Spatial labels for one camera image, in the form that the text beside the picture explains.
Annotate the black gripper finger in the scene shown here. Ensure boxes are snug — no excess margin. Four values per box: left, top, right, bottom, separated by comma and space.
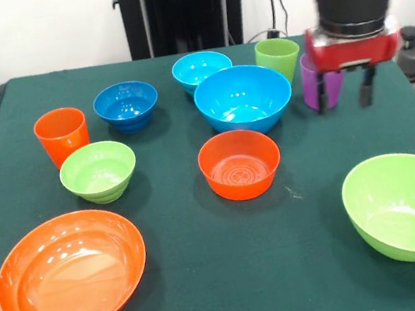
312, 71, 332, 115
353, 64, 381, 108

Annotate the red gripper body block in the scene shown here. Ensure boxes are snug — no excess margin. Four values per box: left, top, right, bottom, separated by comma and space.
301, 13, 405, 78

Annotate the small orange bowl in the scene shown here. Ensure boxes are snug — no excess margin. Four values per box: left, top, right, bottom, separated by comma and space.
193, 123, 288, 207

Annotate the purple cup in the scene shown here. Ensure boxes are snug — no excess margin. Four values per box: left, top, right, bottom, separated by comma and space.
296, 48, 349, 114

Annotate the green cup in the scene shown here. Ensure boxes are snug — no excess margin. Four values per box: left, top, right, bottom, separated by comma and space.
252, 34, 306, 89

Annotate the large blue bowl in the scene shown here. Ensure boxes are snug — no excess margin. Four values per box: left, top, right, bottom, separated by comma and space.
189, 58, 299, 145

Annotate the large green bowl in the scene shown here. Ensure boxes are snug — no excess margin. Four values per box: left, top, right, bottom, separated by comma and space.
335, 149, 415, 274

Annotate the small turquoise bowl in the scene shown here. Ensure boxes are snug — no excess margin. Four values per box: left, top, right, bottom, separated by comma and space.
169, 46, 237, 99

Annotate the dark green tablecloth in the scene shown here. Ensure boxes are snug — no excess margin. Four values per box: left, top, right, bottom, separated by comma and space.
0, 14, 415, 311

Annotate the dark blue bowl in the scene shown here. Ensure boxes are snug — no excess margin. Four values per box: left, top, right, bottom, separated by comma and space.
89, 76, 165, 139

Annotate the small green bowl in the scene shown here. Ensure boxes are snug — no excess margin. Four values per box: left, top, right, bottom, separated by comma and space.
55, 136, 143, 210

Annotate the orange cup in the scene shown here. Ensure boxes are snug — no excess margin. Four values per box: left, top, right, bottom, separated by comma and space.
30, 104, 95, 173

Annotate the large orange bowl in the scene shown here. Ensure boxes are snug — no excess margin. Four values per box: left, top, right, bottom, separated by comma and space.
0, 200, 156, 311

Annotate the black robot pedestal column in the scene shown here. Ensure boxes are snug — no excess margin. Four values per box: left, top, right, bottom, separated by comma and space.
111, 0, 256, 63

